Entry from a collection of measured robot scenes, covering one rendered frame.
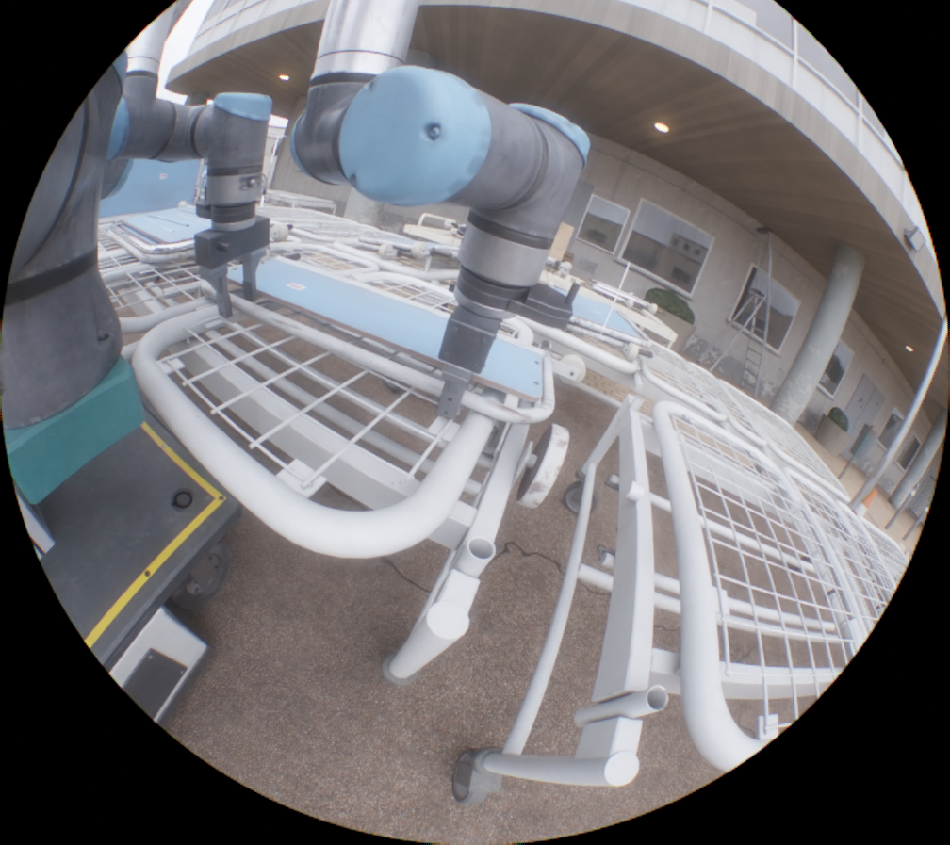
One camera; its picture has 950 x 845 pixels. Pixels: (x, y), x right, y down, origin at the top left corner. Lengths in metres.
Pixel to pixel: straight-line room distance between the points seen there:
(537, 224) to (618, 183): 6.36
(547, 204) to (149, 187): 1.95
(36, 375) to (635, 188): 6.78
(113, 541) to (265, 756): 0.45
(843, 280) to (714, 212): 2.85
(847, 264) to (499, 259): 6.36
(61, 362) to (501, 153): 0.35
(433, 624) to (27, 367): 0.38
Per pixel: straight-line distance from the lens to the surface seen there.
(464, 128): 0.18
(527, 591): 0.91
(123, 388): 0.34
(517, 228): 0.29
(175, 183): 2.10
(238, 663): 0.77
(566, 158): 0.29
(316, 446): 0.41
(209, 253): 0.52
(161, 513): 0.54
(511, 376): 0.52
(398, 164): 0.19
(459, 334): 0.31
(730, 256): 7.27
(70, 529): 0.60
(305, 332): 0.51
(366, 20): 0.33
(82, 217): 0.32
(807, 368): 6.11
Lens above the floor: 0.73
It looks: 25 degrees down
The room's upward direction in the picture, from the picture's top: 20 degrees clockwise
